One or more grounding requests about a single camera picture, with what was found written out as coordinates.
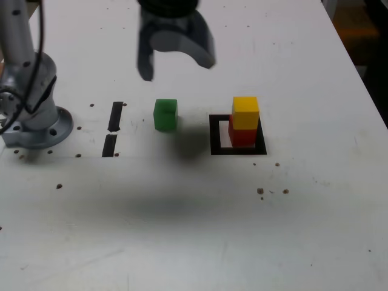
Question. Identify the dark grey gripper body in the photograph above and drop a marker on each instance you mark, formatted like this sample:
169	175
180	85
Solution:
169	24

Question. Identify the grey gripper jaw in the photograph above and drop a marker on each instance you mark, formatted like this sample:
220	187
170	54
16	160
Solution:
145	60
201	45

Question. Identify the green cube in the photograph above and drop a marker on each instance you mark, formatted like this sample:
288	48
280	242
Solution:
165	116

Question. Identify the yellow cube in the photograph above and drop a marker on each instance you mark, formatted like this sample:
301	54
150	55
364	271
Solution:
245	115

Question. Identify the red cube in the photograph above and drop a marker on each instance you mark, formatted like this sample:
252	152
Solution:
242	138

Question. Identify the black tape square outline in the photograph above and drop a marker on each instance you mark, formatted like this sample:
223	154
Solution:
215	136

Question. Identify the black tape strip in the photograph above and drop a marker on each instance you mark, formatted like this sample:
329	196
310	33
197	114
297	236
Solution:
116	115

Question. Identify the orange box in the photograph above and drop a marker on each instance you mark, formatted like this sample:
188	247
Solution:
354	25

